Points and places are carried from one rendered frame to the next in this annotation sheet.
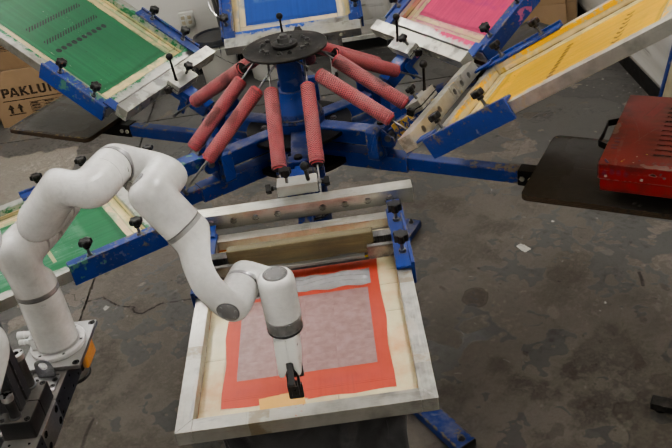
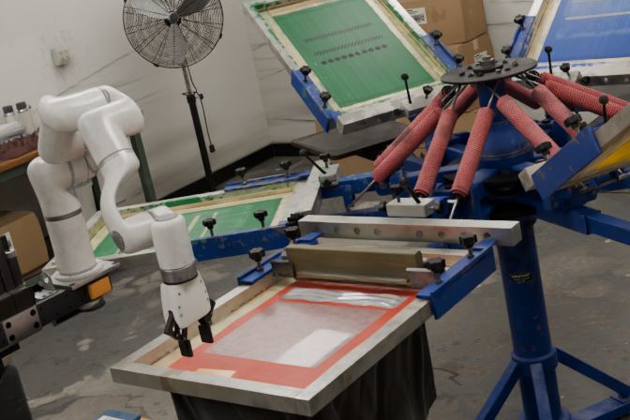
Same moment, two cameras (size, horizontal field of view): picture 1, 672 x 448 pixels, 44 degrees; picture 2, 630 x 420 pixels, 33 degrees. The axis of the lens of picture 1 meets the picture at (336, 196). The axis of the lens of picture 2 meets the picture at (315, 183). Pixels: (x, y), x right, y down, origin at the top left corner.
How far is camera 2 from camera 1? 146 cm
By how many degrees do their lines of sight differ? 37
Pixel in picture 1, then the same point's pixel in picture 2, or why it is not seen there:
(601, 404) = not seen: outside the picture
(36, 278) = (52, 198)
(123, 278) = not seen: hidden behind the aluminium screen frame
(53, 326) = (64, 247)
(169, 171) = (116, 109)
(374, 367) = (307, 371)
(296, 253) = (345, 263)
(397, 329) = not seen: hidden behind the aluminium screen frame
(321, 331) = (306, 334)
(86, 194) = (49, 115)
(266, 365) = (235, 347)
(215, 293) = (109, 219)
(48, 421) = (16, 317)
